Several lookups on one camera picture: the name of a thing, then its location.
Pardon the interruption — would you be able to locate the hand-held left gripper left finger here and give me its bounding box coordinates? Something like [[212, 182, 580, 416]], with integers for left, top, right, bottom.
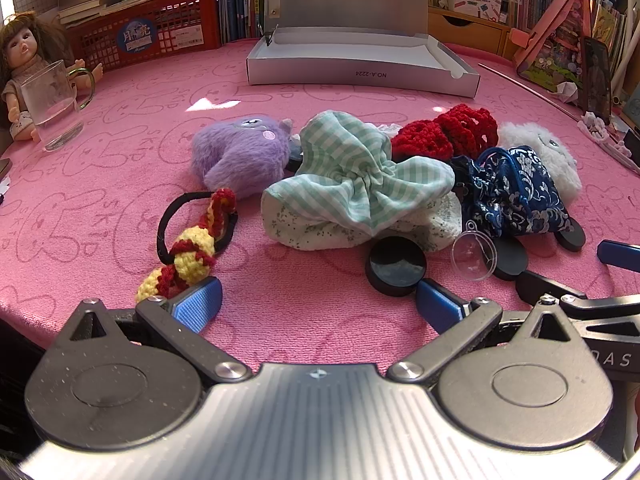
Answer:
[[62, 276, 253, 392]]

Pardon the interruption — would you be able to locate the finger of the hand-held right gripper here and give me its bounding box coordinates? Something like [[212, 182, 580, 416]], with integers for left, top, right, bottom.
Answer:
[[596, 239, 640, 275], [515, 269, 589, 309]]

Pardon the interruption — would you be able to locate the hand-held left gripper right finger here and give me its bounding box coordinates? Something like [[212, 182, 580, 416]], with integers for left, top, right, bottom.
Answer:
[[386, 279, 577, 385]]

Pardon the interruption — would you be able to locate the small black round disc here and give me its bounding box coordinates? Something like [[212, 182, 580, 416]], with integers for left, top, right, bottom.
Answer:
[[491, 241, 530, 281], [551, 224, 587, 253]]

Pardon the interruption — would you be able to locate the yellow red crochet hair tie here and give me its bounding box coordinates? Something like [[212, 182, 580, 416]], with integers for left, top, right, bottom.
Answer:
[[135, 187, 240, 306]]

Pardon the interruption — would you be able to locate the large black round disc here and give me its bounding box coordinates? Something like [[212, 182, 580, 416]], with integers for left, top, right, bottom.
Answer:
[[365, 236, 429, 297]]

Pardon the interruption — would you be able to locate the clear plastic dome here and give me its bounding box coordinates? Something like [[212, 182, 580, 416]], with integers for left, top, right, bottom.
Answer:
[[451, 221, 499, 282]]

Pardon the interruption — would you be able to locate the blue brocade drawstring pouch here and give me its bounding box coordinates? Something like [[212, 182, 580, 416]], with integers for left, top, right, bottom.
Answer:
[[450, 145, 575, 238]]

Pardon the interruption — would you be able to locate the white fluffy plush toy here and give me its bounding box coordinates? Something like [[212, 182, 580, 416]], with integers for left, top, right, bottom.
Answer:
[[497, 121, 583, 196]]

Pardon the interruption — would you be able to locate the white floral scrunchie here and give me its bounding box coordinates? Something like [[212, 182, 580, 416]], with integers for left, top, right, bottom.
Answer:
[[262, 192, 463, 253]]

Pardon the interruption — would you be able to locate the purple plush toy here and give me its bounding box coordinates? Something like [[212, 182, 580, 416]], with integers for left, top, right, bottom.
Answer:
[[191, 115, 296, 198]]

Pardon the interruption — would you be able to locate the green checked scrunchie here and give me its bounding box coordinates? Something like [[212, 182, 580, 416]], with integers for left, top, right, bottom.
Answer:
[[261, 110, 456, 236]]

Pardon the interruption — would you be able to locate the red crochet scrunchie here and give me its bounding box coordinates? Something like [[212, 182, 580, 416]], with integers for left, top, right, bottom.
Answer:
[[390, 104, 500, 163]]

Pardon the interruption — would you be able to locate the silver cardboard box with lid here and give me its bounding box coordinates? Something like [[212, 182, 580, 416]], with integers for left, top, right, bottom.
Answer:
[[246, 0, 481, 98]]

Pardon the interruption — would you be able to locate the dark standing phone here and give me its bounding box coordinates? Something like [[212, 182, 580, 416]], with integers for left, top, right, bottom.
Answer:
[[580, 35, 614, 122]]

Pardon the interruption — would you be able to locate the thin metal rod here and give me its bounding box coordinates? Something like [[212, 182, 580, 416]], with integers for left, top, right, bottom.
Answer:
[[477, 62, 587, 122]]

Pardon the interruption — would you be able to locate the pink toy house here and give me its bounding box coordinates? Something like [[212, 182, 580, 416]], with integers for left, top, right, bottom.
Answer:
[[509, 0, 615, 107]]

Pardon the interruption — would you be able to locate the clear glass mug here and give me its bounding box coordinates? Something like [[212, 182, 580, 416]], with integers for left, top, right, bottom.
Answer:
[[20, 59, 97, 152]]

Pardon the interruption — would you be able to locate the wooden drawer box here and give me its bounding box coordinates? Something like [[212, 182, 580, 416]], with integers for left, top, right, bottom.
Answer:
[[427, 6, 512, 57]]

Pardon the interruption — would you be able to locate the red plastic basket with label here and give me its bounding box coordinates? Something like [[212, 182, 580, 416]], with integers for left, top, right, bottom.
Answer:
[[64, 0, 222, 69]]

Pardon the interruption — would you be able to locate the brown haired doll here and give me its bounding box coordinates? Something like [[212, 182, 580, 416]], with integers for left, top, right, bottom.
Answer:
[[0, 11, 104, 144]]

